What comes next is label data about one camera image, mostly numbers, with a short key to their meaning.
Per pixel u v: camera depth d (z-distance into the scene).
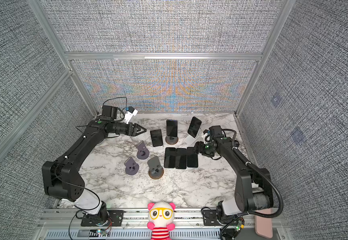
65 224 0.73
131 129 0.71
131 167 0.86
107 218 0.73
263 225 0.71
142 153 0.93
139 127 0.74
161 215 0.68
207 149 0.75
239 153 0.53
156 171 0.84
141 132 0.76
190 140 1.03
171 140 1.03
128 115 0.74
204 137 0.82
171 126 1.13
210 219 0.72
